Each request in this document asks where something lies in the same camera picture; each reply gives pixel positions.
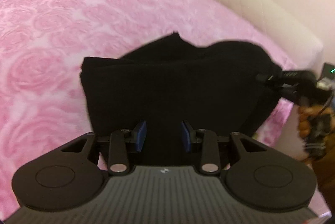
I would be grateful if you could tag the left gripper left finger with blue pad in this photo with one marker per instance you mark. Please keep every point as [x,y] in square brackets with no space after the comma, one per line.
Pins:
[123,144]

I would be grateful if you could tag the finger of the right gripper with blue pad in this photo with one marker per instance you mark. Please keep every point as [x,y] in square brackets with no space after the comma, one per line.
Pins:
[272,81]
[299,75]

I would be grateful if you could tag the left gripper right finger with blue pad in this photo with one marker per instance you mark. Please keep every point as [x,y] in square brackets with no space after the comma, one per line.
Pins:
[203,145]

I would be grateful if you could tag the black trousers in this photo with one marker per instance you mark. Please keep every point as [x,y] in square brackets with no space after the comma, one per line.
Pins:
[168,81]

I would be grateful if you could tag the pink floral blanket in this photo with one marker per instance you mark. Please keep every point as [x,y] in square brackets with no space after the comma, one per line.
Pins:
[43,44]

